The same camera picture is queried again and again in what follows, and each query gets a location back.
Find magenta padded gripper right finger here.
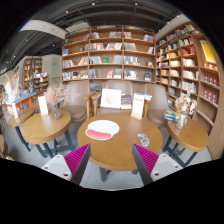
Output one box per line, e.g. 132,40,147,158
132,144,182,185

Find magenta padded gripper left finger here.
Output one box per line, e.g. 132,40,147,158
42,144,91,185

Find white red mouse pad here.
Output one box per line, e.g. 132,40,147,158
85,120,120,141

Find round wooden centre table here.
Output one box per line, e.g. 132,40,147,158
77,113,162,181

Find round wooden table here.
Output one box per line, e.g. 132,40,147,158
77,113,162,181
21,109,74,158
163,118,208,168

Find round wooden right table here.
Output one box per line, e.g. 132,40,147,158
163,118,208,168

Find round wooden left table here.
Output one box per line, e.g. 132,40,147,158
21,109,74,158

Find stack of books right table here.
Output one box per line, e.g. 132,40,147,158
164,110,177,121

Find beige armchair left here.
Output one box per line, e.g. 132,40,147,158
62,80,93,122

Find beige armchair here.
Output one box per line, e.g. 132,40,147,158
92,80,152,119
144,82,171,128
62,80,93,122

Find beige armchair right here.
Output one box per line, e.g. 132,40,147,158
144,82,171,128

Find white sign on left table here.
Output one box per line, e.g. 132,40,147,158
38,96,48,115

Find white sign wooden base centre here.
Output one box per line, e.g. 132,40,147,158
131,93,144,120

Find glass vase white dried flowers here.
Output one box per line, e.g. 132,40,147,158
175,91,197,130

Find dark book on chair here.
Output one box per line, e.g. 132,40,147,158
121,95,132,109

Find small round far-left table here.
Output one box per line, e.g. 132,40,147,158
8,108,35,150

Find glass vase pink dried flowers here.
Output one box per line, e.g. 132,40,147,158
44,84,68,120

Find white picture board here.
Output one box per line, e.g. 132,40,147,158
101,89,121,109

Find orange display counter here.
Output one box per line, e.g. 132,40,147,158
3,92,41,114

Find beige armchair centre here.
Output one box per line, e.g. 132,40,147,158
92,80,152,119

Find distant wooden bookshelf left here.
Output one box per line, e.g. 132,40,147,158
23,58,49,92

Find wooden right bookshelf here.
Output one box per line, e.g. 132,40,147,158
156,21,224,159

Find large wooden back bookshelf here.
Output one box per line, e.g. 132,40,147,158
62,25,156,83

